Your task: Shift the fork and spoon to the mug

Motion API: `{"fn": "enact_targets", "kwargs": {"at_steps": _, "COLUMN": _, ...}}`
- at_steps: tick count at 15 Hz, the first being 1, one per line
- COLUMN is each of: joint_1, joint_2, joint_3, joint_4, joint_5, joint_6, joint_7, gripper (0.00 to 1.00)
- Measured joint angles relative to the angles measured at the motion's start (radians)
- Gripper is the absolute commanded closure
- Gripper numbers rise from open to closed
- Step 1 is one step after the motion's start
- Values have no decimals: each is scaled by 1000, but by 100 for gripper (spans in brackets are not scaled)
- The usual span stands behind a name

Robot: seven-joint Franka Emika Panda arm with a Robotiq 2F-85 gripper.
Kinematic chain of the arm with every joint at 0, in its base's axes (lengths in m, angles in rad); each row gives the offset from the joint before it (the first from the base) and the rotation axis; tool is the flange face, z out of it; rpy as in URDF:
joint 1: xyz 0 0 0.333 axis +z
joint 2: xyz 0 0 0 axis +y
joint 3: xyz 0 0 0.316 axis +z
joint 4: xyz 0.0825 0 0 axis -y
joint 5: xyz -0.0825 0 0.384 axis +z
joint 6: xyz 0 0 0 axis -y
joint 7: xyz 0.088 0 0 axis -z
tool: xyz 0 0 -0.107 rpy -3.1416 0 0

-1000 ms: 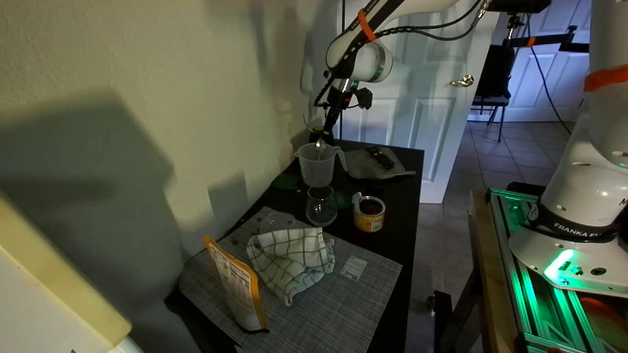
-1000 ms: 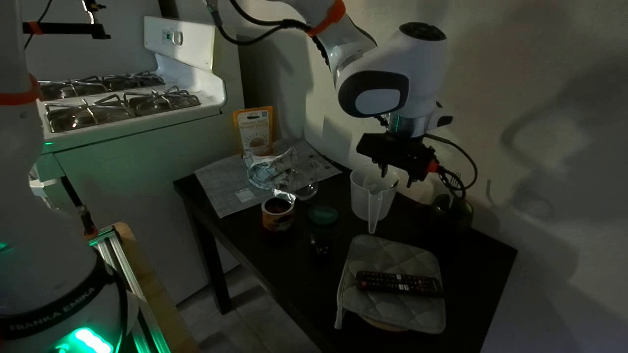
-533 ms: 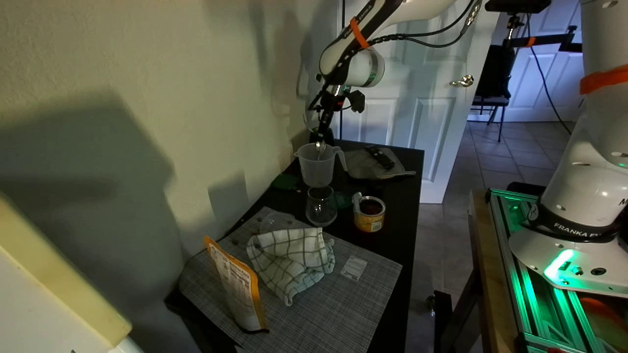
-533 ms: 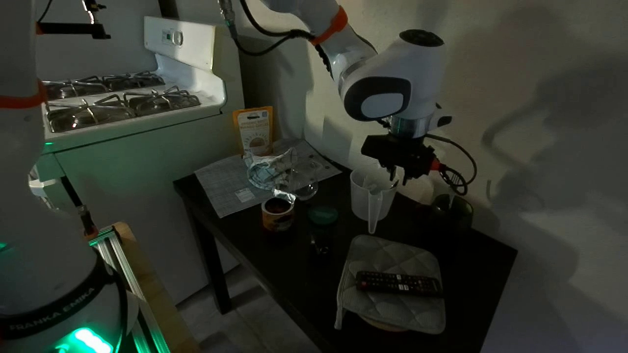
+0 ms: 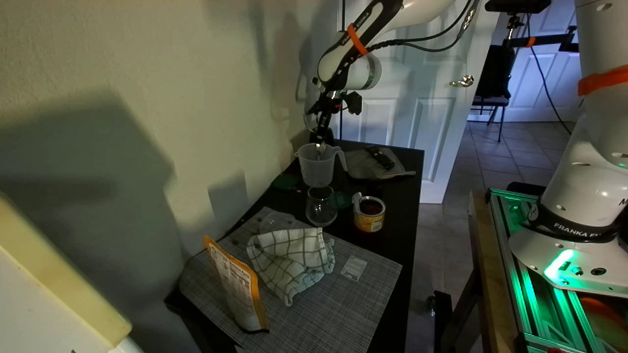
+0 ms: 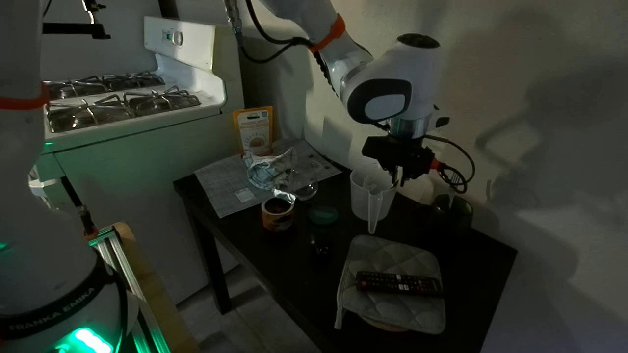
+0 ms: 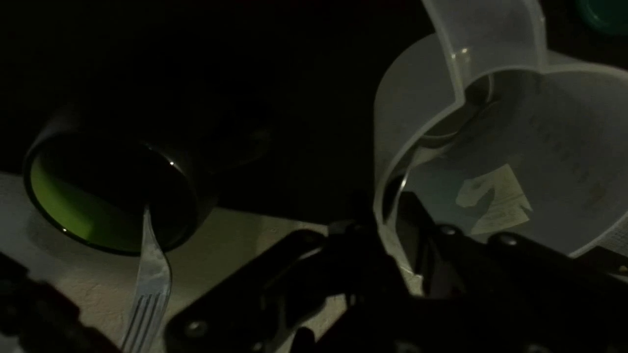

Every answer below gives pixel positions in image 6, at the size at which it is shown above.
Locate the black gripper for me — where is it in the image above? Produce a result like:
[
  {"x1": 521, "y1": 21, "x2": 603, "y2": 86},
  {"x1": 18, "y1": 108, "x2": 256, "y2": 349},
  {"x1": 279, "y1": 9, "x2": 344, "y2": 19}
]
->
[{"x1": 362, "y1": 133, "x2": 420, "y2": 190}]

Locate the yellow mug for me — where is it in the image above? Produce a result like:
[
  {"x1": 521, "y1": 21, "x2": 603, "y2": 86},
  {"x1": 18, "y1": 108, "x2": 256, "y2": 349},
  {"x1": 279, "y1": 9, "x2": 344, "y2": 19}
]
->
[{"x1": 260, "y1": 194, "x2": 299, "y2": 233}]

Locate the clear plastic measuring cup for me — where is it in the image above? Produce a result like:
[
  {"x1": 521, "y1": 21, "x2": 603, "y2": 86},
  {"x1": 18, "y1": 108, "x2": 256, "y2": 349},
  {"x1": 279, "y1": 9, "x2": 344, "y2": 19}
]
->
[{"x1": 348, "y1": 164, "x2": 401, "y2": 235}]

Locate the grey quilted pot holder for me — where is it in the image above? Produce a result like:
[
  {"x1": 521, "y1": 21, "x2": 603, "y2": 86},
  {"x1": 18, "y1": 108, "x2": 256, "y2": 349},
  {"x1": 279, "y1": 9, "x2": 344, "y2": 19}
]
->
[{"x1": 332, "y1": 233, "x2": 448, "y2": 335}]

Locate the green round lid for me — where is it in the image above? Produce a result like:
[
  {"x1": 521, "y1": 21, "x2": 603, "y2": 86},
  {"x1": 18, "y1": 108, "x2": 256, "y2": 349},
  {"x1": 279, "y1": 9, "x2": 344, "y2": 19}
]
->
[{"x1": 307, "y1": 204, "x2": 342, "y2": 227}]

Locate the clear drinking glass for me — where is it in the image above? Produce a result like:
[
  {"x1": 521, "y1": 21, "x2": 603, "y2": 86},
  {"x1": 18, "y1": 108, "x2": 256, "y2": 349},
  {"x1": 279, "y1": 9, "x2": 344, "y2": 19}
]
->
[{"x1": 287, "y1": 174, "x2": 320, "y2": 204}]

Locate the black remote control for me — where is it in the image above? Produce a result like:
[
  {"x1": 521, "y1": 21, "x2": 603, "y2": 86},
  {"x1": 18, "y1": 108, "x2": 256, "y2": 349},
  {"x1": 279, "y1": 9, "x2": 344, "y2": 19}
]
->
[{"x1": 354, "y1": 268, "x2": 446, "y2": 298}]

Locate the black side table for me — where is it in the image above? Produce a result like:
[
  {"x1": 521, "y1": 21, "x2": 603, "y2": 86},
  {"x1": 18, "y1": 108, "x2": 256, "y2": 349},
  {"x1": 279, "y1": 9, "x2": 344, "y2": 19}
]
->
[{"x1": 173, "y1": 153, "x2": 519, "y2": 353}]

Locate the orange food packet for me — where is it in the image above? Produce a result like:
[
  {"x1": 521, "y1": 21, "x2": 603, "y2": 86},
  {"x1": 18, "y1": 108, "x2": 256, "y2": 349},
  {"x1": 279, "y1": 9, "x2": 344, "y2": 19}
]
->
[{"x1": 230, "y1": 104, "x2": 277, "y2": 157}]

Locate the grey grid cutting mat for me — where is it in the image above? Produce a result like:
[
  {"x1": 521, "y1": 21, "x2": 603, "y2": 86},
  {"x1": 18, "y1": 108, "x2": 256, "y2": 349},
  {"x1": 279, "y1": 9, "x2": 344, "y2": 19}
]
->
[{"x1": 193, "y1": 137, "x2": 344, "y2": 219}]

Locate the white kitchen stove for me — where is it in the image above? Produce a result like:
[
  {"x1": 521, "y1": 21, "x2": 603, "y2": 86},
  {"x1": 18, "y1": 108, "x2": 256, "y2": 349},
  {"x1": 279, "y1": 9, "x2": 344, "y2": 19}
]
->
[{"x1": 26, "y1": 15, "x2": 248, "y2": 310}]

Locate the black stove grate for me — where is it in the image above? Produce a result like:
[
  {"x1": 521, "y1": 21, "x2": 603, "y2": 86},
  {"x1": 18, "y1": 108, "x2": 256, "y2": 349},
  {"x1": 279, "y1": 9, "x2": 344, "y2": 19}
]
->
[
  {"x1": 44, "y1": 68, "x2": 165, "y2": 98},
  {"x1": 46, "y1": 86, "x2": 203, "y2": 133}
]

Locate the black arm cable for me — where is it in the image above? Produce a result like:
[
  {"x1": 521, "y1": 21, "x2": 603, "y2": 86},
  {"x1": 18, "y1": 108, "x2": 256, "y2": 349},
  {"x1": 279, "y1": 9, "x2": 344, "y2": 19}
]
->
[{"x1": 224, "y1": 0, "x2": 479, "y2": 196}]

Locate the green lit metal rail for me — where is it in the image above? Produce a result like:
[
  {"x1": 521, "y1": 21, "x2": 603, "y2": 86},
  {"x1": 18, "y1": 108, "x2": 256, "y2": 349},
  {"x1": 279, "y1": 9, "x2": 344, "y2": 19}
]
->
[{"x1": 87, "y1": 231, "x2": 173, "y2": 353}]

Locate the black camera stand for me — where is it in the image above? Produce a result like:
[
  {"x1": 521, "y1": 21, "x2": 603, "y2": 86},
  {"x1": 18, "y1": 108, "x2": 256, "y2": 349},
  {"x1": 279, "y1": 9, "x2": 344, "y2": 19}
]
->
[{"x1": 42, "y1": 0, "x2": 114, "y2": 41}]

